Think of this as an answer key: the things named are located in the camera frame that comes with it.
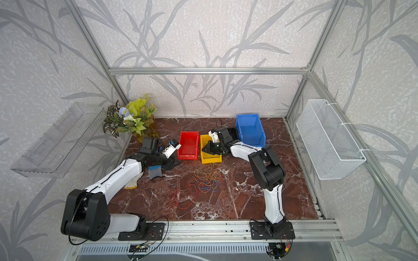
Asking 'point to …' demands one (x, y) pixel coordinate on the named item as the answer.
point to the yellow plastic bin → (208, 157)
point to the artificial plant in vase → (135, 116)
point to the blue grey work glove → (154, 171)
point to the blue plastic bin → (251, 130)
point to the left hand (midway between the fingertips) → (177, 158)
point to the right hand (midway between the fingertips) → (202, 148)
